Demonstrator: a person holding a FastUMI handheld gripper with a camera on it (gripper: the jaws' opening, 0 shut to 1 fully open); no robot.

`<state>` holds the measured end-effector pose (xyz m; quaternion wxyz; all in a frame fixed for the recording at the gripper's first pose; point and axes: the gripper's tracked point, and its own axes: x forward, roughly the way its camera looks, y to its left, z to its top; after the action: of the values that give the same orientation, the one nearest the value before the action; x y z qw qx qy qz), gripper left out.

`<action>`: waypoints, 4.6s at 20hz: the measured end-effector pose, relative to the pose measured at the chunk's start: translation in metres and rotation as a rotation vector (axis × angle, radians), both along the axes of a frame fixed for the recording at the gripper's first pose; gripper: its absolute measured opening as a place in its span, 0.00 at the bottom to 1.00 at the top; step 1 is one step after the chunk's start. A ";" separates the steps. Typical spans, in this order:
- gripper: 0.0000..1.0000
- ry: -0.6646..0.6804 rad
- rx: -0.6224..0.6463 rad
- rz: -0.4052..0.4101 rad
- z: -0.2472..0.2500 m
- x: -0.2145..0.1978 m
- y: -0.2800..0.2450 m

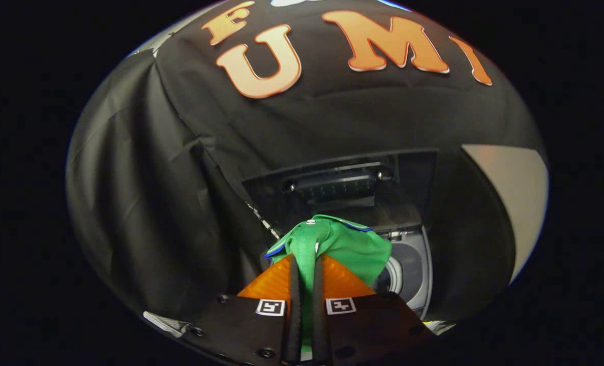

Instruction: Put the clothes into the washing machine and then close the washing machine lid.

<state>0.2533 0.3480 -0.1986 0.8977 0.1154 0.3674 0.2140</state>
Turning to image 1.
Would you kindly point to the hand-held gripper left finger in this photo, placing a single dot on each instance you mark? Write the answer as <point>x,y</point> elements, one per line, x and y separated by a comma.
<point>295,315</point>

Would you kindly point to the black backdrop cloth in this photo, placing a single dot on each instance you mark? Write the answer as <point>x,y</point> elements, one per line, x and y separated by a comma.
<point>180,178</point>

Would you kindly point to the green polo shirt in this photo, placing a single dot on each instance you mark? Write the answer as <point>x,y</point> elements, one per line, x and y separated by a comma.
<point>348,244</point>

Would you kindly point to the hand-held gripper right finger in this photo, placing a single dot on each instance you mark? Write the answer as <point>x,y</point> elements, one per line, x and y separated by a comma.
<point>318,315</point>

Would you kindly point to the grey striped object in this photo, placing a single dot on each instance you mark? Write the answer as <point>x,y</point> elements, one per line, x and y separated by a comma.
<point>164,323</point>

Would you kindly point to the dark washing machine lid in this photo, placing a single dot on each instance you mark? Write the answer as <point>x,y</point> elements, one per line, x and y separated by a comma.
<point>409,188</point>

